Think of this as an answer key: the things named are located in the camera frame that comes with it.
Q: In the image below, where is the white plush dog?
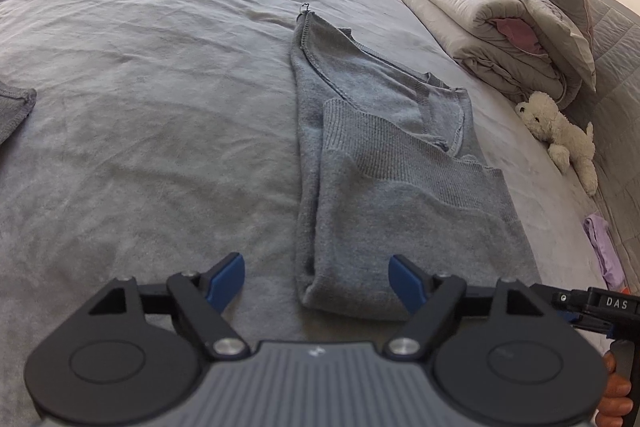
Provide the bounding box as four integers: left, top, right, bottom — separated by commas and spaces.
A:
515, 91, 599, 196

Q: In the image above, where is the person right hand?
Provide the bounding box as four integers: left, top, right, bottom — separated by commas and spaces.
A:
594, 351, 634, 427

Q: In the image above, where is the lilac folded cloth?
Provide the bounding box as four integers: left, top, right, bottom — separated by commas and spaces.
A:
582, 213, 626, 291

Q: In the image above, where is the grey bed sheet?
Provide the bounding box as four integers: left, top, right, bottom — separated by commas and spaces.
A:
1, 0, 602, 426

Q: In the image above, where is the grey knit sweater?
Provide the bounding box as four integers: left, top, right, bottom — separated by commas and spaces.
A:
290, 9, 540, 321

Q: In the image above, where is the grey quilted headboard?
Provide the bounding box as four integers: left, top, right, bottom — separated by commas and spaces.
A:
566, 0, 640, 294

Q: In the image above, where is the grey folded garment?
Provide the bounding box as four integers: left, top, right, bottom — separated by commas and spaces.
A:
0, 82, 37, 144

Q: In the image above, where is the folded grey duvet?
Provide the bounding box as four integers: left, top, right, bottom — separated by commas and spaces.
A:
401, 0, 597, 107

